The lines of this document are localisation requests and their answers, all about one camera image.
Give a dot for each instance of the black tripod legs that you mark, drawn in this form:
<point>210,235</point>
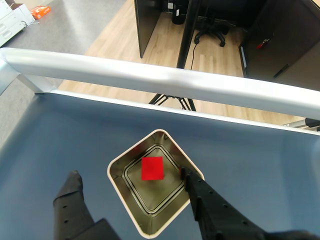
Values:
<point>161,98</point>

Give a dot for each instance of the red tag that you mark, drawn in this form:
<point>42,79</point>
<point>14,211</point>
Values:
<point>262,44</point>

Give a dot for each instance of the white cart tray rim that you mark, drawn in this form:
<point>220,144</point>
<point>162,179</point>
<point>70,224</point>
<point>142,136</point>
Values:
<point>200,113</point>

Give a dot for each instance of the black bin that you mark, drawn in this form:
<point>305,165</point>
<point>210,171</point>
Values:
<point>178,12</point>

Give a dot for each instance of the beige square metal container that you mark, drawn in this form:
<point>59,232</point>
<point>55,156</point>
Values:
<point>120,190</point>

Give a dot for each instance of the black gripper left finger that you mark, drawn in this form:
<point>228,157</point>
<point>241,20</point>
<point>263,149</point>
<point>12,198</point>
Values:
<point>70,215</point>

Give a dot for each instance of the dark office partition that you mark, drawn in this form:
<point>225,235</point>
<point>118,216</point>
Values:
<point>282,37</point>

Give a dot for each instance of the white office printer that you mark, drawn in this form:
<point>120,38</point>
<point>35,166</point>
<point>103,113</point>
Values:
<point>12,25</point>

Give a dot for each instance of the black office chair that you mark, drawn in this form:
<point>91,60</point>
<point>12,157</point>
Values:
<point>211,31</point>

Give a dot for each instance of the wide black frame post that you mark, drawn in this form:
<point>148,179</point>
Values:
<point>187,32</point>

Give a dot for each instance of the silver aluminium cart rail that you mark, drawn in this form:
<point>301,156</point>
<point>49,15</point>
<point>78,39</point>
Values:
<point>150,77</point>

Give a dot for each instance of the grey metal stand rod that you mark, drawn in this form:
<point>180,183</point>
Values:
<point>303,123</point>

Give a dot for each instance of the dark partition panel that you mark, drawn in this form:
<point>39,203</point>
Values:
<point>146,25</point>

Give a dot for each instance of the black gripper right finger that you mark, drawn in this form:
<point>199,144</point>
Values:
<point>217,215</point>

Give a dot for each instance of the orange box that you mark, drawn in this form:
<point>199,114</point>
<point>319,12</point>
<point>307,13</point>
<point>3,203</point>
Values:
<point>40,12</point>

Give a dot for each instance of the red cube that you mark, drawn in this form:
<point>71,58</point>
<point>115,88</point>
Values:
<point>152,168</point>

